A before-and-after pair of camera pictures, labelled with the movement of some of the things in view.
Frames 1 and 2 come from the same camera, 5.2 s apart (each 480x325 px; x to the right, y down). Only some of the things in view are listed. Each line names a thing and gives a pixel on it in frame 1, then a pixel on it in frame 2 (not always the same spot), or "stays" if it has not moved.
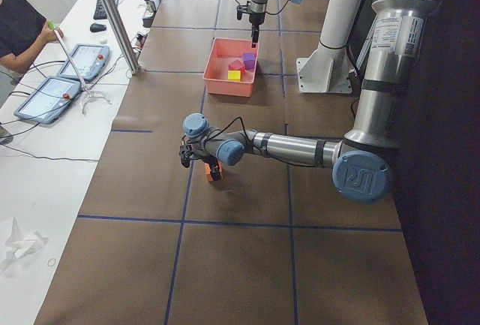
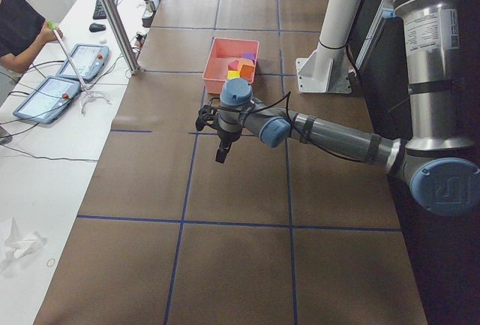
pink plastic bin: (223, 51) stays
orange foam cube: (208, 173) -> (247, 72)
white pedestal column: (327, 70) stays
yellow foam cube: (234, 75) stays
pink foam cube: (235, 64) stays
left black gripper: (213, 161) -> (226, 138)
